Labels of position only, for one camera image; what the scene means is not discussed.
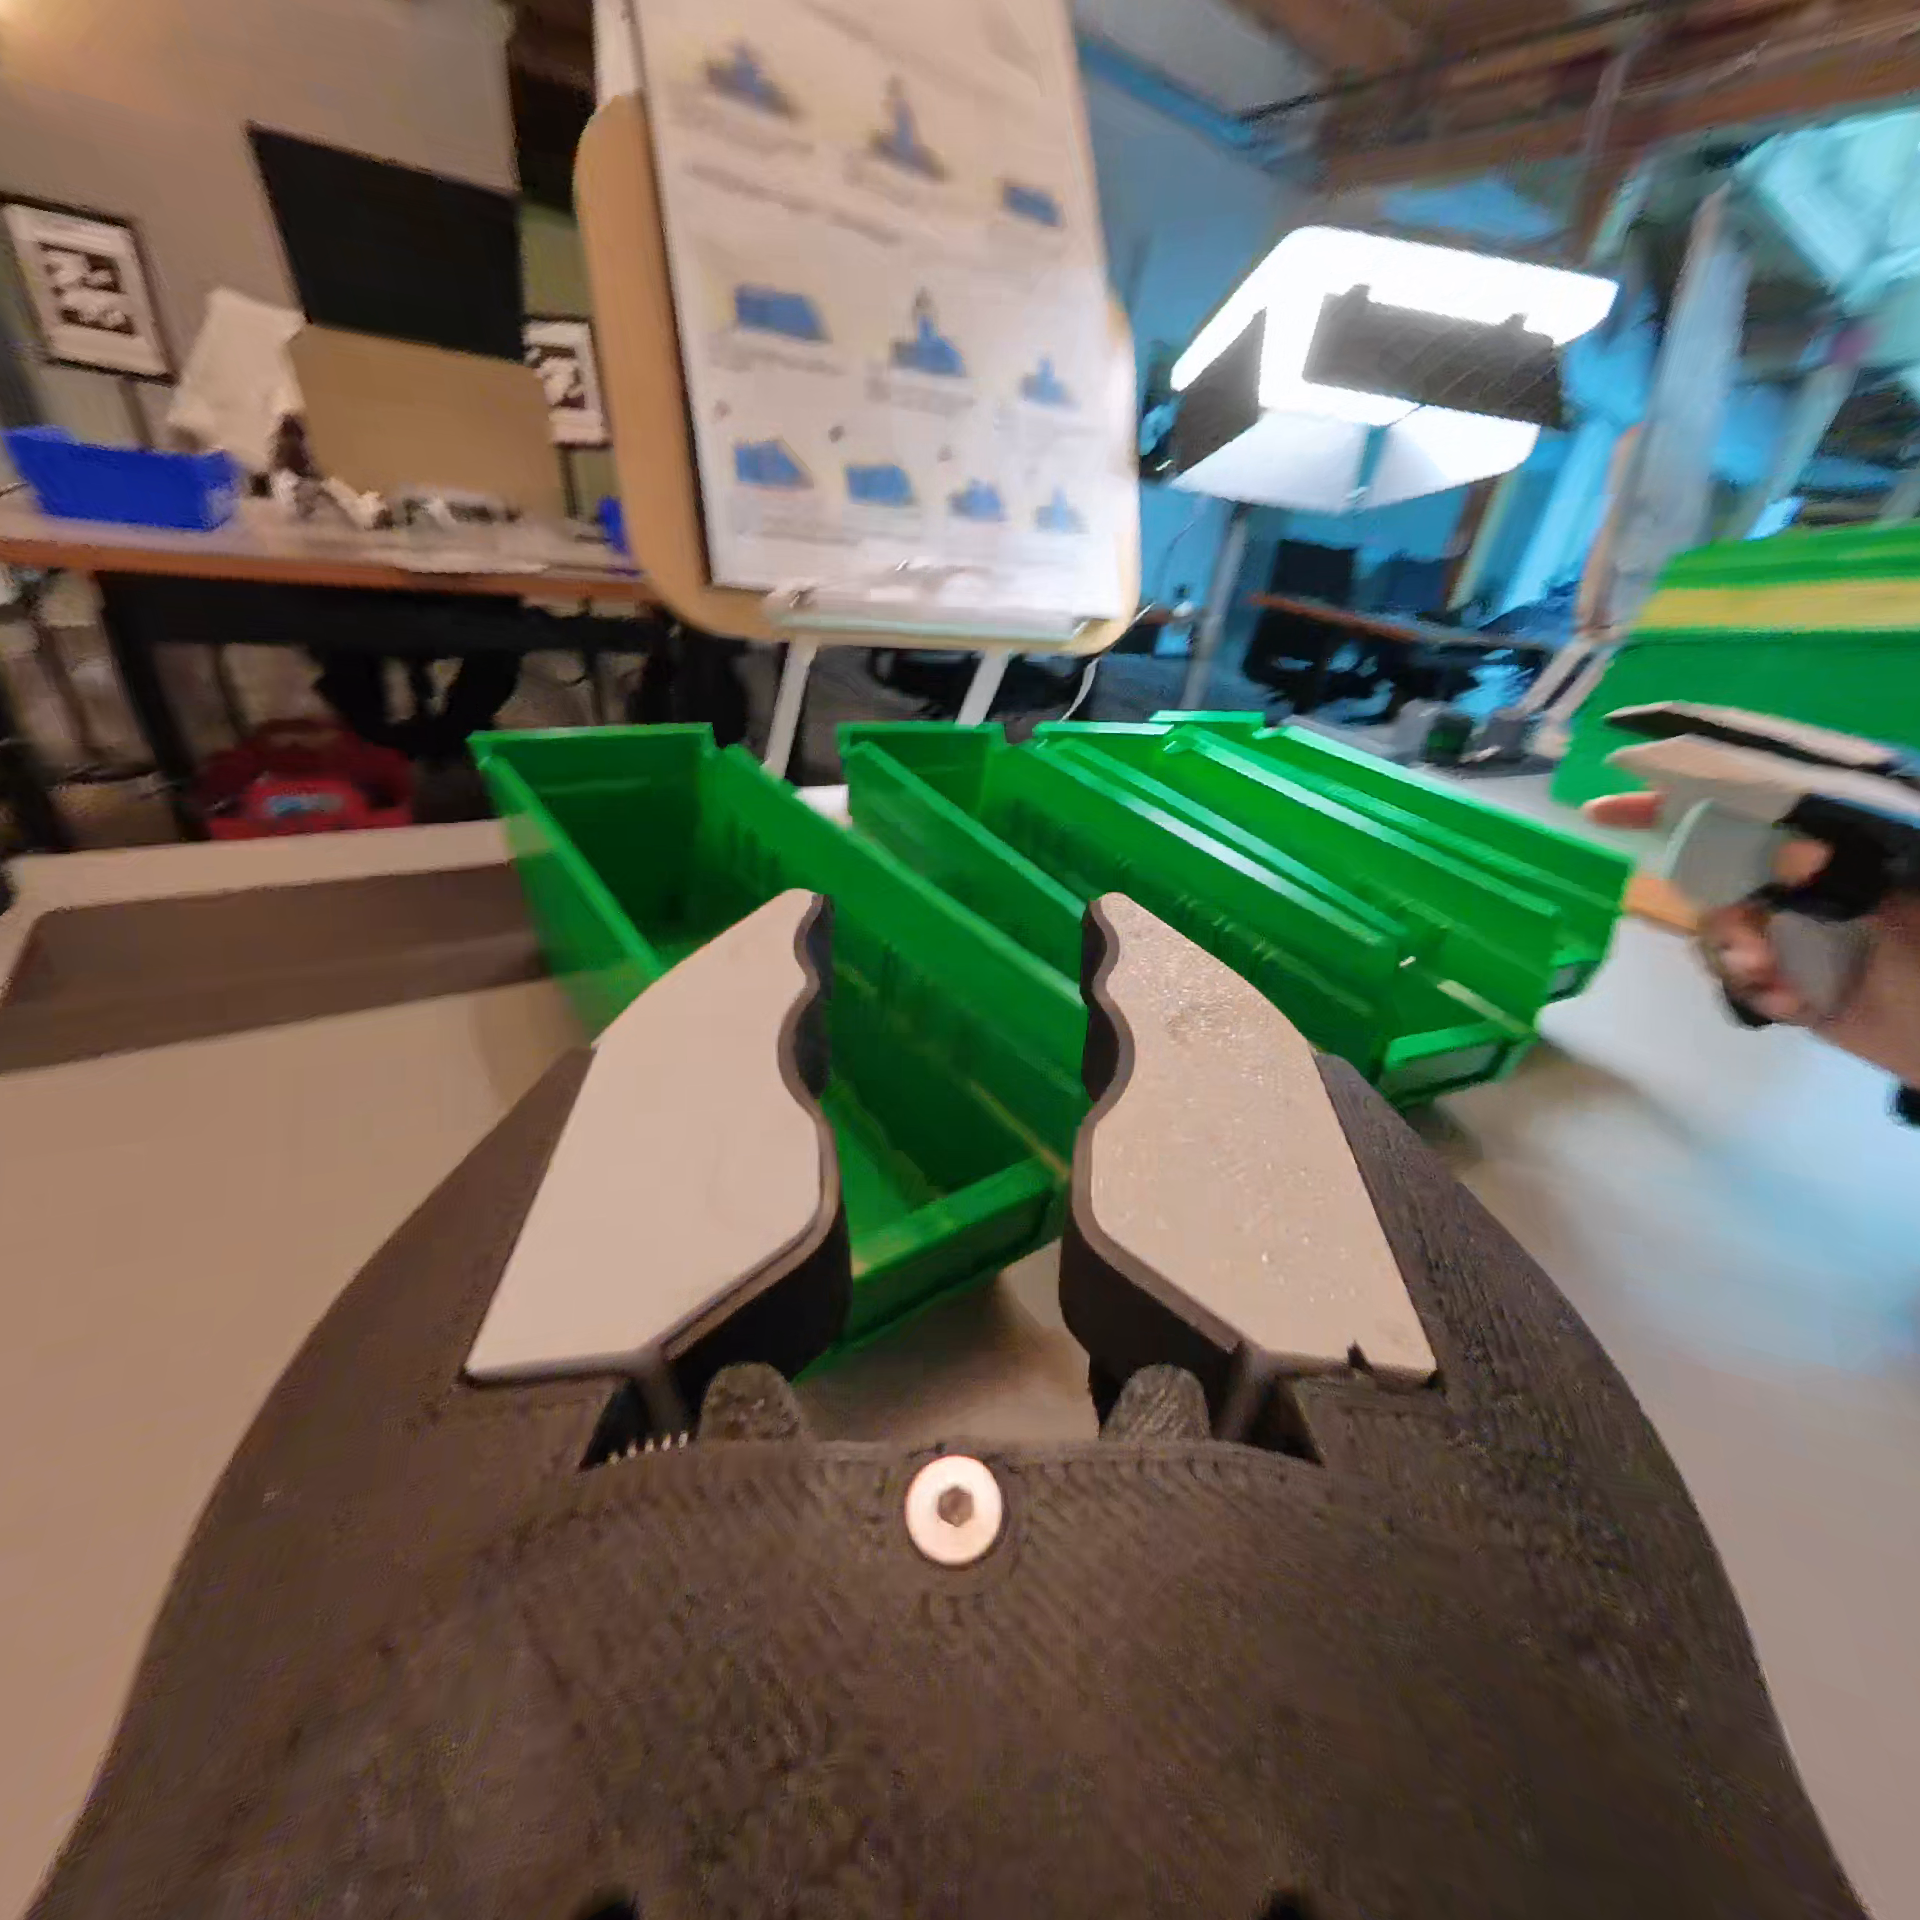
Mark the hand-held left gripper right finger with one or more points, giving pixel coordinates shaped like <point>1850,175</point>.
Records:
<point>1245,1184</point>

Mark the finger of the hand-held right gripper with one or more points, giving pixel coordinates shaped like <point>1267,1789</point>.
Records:
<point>1741,797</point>
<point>1800,750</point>

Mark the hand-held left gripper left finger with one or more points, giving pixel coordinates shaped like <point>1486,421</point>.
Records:
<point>674,1171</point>

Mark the green plastic storage bin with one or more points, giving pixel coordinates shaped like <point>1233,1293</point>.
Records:
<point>662,869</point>
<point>930,810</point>
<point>1440,840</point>
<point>1201,840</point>

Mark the grey desk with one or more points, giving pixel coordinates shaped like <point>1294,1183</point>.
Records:
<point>182,1276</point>

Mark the person's right hand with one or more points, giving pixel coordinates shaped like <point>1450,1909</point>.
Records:
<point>1861,991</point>

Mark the nested green bin stack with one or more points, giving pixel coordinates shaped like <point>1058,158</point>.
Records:
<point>1769,629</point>

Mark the studio softbox light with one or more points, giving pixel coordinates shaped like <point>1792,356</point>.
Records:
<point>1350,452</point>

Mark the red plastic case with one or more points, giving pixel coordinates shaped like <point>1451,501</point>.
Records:
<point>301,788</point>

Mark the cardboard box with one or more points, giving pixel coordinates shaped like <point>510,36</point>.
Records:
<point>435,435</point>

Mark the framed marker poster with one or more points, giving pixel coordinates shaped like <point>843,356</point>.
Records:
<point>90,285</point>
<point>568,383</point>

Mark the blue plastic bin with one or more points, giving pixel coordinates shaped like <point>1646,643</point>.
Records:
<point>120,487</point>

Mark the printed instruction sheet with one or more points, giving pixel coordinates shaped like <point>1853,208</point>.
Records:
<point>901,301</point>

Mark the white crumpled paper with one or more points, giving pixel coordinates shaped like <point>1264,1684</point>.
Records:
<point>241,375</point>

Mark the black wall panel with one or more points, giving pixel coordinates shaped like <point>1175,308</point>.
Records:
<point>389,254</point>

